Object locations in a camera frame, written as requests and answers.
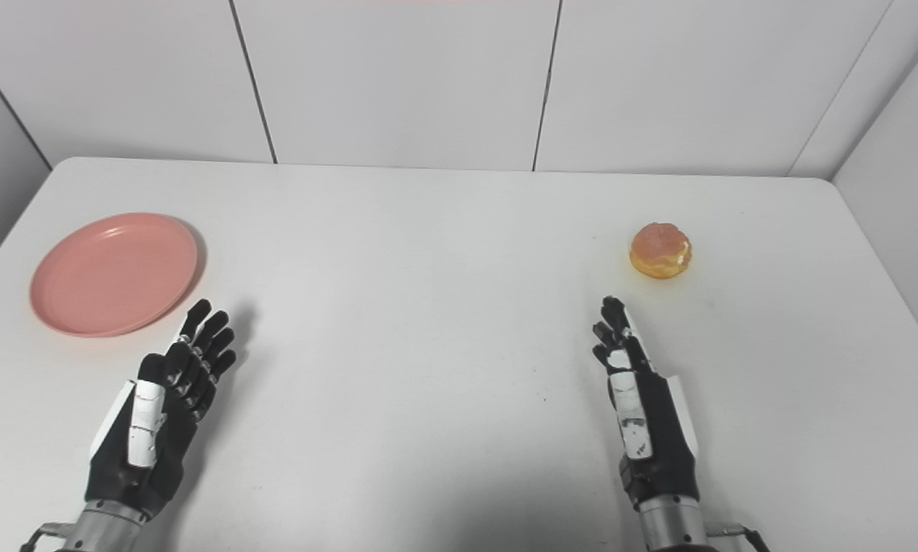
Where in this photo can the pink round plate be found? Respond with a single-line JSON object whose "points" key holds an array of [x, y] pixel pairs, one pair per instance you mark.
{"points": [[113, 274]]}

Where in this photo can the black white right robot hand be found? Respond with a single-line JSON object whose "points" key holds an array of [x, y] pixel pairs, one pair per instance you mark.
{"points": [[654, 429]]}

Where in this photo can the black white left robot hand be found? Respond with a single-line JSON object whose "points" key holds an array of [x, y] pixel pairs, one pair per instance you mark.
{"points": [[148, 429]]}

